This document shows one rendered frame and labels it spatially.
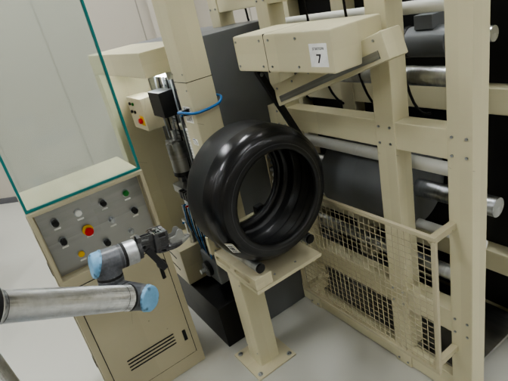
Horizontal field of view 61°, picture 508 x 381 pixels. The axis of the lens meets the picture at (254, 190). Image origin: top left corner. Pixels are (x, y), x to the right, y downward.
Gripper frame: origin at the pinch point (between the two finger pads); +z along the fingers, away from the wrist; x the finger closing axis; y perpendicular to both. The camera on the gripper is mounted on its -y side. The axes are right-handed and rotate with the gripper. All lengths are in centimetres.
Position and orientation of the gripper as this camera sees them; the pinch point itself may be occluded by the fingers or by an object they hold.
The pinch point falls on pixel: (187, 236)
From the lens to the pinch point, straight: 171.9
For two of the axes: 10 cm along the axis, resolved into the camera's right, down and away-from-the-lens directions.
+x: -5.6, -2.3, 7.9
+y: -1.0, -9.3, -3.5
